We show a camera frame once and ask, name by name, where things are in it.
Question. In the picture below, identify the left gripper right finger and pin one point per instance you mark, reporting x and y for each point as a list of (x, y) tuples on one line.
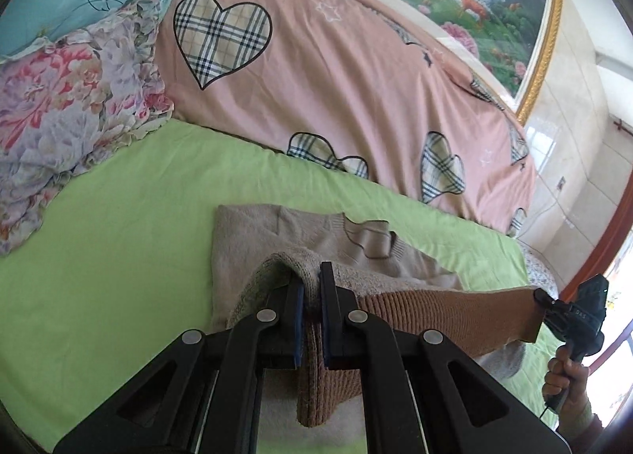
[(421, 393)]

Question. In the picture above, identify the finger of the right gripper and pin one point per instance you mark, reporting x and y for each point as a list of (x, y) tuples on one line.
[(543, 299)]

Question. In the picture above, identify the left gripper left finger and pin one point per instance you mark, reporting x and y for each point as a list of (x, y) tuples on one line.
[(202, 393)]

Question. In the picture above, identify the beige knit sweater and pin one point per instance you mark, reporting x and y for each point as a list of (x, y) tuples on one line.
[(256, 248)]

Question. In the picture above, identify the person's right hand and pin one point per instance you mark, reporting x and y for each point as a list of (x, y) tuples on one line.
[(564, 376)]

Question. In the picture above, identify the green sleeve cuff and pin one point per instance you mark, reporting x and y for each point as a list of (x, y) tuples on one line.
[(575, 416)]

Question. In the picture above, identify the green bed sheet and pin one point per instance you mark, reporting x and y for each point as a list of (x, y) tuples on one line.
[(122, 263)]

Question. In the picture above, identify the floral ruffled pillow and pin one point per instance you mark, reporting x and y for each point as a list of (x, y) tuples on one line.
[(67, 105)]

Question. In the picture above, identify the pink heart-pattern quilt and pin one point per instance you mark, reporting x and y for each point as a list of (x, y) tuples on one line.
[(353, 87)]

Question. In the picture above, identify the red-brown door frame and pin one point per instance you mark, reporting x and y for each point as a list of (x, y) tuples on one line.
[(605, 252)]

